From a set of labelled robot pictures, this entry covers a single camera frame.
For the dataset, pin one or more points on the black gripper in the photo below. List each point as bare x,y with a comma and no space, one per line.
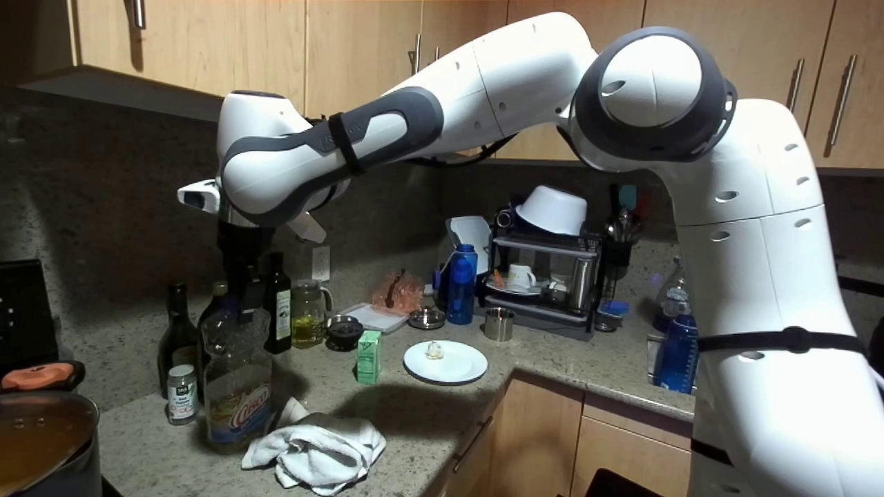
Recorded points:
247,250

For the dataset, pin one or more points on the clear oil bottle blue cap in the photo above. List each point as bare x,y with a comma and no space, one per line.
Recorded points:
240,388

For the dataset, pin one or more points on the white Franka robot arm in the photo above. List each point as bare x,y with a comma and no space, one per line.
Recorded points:
515,72

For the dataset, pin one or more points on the glass oil cruet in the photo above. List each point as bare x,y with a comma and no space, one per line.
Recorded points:
312,320

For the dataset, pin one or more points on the white round plate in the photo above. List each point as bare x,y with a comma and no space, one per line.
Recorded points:
461,362

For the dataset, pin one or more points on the dark cooking pot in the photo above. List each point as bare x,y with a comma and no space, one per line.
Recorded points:
42,446

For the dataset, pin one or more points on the dark bottle yellow label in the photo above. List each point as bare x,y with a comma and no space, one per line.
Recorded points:
175,334

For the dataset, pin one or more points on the black round lid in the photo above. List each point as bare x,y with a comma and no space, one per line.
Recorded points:
343,334

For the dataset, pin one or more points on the small white-label jar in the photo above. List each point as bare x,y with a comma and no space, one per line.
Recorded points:
180,393

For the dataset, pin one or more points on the pink plastic bag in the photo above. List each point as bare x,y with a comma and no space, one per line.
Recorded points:
396,293

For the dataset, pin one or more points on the white dish towel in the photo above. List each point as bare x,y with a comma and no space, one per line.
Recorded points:
314,450

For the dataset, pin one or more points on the small steel bowl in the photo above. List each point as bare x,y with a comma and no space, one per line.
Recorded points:
423,319

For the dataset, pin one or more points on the small white lump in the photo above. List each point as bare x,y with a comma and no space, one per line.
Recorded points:
435,349

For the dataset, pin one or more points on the blue water bottle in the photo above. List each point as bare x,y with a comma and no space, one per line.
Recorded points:
461,290

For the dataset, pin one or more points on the white jug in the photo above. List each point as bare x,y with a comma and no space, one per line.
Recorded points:
472,239

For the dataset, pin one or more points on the wooden upper cabinets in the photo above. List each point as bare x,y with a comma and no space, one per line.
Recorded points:
185,44

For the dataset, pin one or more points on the wooden cabinets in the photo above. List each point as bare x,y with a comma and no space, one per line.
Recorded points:
555,436
185,44

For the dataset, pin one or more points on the steel cup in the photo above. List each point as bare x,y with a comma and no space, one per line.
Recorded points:
498,324

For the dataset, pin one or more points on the white mug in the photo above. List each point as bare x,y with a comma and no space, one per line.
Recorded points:
522,280

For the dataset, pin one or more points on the white bowl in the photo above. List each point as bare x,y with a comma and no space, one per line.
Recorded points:
551,211

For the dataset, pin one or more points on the black dish rack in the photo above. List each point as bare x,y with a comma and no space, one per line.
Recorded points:
582,277

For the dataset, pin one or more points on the wooden lower cabinets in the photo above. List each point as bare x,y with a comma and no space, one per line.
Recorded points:
555,436

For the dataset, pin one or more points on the blue-rim small cup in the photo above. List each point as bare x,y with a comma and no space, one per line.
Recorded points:
611,312

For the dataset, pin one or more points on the black utensil holder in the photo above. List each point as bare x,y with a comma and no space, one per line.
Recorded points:
614,253

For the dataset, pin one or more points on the clear soap bottle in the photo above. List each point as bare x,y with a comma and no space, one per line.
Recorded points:
675,299

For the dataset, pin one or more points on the blue dish soap bottle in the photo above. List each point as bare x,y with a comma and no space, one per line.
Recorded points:
678,355

